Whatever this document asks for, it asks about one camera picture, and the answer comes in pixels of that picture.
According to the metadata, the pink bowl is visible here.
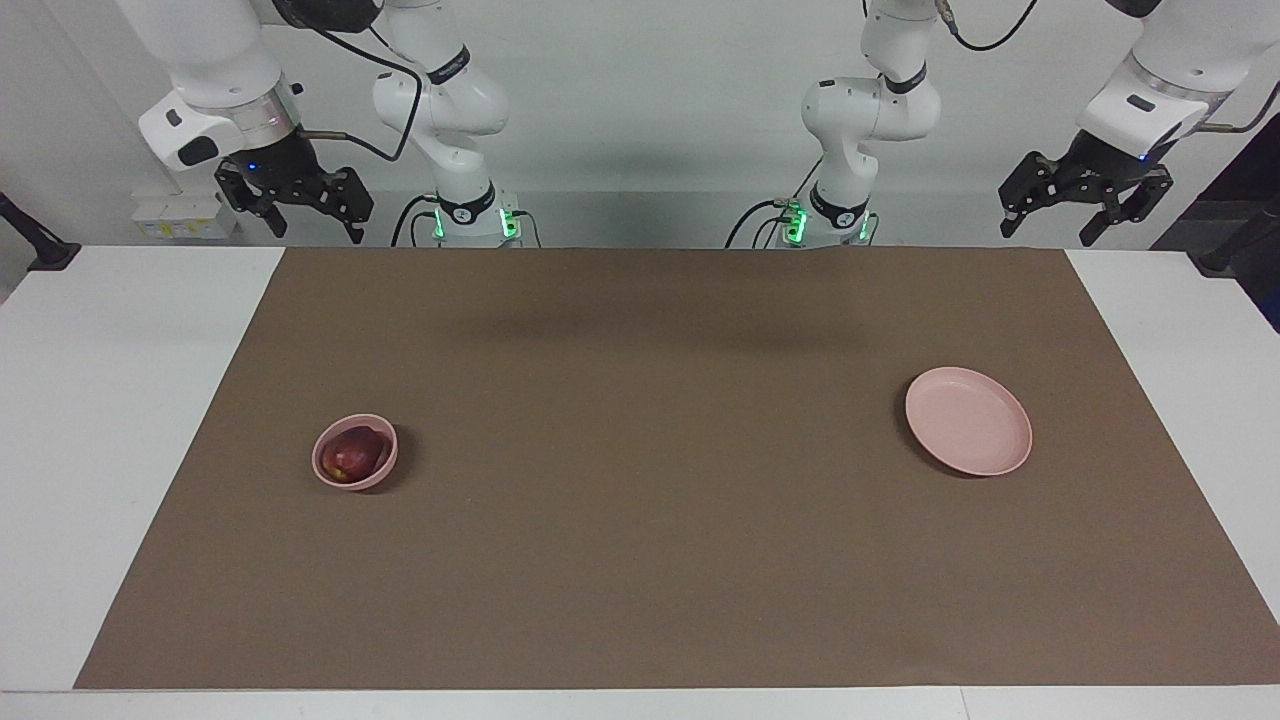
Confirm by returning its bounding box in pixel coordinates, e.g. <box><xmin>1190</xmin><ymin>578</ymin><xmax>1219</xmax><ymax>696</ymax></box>
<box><xmin>312</xmin><ymin>413</ymin><xmax>399</xmax><ymax>491</ymax></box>

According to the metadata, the pink plate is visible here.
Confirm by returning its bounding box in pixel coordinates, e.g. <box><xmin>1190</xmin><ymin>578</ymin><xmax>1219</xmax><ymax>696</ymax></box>
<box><xmin>905</xmin><ymin>367</ymin><xmax>1033</xmax><ymax>478</ymax></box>

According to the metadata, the dark red apple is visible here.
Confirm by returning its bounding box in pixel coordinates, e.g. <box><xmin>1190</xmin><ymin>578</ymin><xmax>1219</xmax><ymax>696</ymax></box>
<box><xmin>322</xmin><ymin>426</ymin><xmax>388</xmax><ymax>484</ymax></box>

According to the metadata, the dark blue panel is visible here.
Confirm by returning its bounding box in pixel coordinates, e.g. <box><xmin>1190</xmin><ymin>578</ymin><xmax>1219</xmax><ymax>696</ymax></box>
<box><xmin>1150</xmin><ymin>110</ymin><xmax>1280</xmax><ymax>331</ymax></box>

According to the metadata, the black clamp stand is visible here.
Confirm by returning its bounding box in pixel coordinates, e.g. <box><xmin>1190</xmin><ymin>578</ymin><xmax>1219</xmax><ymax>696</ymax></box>
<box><xmin>1198</xmin><ymin>195</ymin><xmax>1280</xmax><ymax>276</ymax></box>
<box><xmin>0</xmin><ymin>192</ymin><xmax>81</xmax><ymax>271</ymax></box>

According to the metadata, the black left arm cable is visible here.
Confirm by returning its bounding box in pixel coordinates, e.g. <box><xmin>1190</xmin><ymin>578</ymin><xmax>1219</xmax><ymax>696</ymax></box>
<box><xmin>938</xmin><ymin>0</ymin><xmax>1280</xmax><ymax>135</ymax></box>

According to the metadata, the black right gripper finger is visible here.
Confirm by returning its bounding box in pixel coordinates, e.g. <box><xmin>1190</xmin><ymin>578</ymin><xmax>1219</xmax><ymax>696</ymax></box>
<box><xmin>214</xmin><ymin>164</ymin><xmax>292</xmax><ymax>239</ymax></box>
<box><xmin>327</xmin><ymin>167</ymin><xmax>377</xmax><ymax>244</ymax></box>

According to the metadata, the brown table mat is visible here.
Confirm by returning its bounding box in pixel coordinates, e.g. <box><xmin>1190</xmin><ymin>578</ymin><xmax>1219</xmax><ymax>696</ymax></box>
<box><xmin>74</xmin><ymin>247</ymin><xmax>1280</xmax><ymax>691</ymax></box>

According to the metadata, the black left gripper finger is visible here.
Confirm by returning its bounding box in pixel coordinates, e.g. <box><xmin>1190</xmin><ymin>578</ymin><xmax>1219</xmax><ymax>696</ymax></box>
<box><xmin>998</xmin><ymin>151</ymin><xmax>1057</xmax><ymax>239</ymax></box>
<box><xmin>1078</xmin><ymin>168</ymin><xmax>1175</xmax><ymax>248</ymax></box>

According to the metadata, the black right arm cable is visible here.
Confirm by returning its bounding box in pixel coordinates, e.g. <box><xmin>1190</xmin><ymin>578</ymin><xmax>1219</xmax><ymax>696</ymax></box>
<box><xmin>270</xmin><ymin>0</ymin><xmax>426</xmax><ymax>164</ymax></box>

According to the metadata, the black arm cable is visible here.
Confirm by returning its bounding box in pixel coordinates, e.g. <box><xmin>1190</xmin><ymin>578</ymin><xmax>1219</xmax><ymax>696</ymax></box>
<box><xmin>270</xmin><ymin>0</ymin><xmax>426</xmax><ymax>164</ymax></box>
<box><xmin>938</xmin><ymin>0</ymin><xmax>1280</xmax><ymax>135</ymax></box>

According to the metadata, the white wall socket box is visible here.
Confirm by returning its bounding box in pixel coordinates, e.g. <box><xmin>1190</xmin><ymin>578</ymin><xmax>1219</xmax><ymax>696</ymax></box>
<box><xmin>133</xmin><ymin>195</ymin><xmax>239</xmax><ymax>241</ymax></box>

